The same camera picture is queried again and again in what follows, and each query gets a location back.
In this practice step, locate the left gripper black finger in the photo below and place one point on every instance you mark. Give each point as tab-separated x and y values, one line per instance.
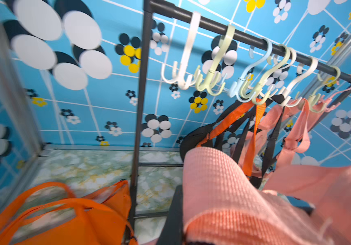
172	233

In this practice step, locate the black metal clothes rack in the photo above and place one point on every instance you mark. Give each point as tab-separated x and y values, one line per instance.
170	10

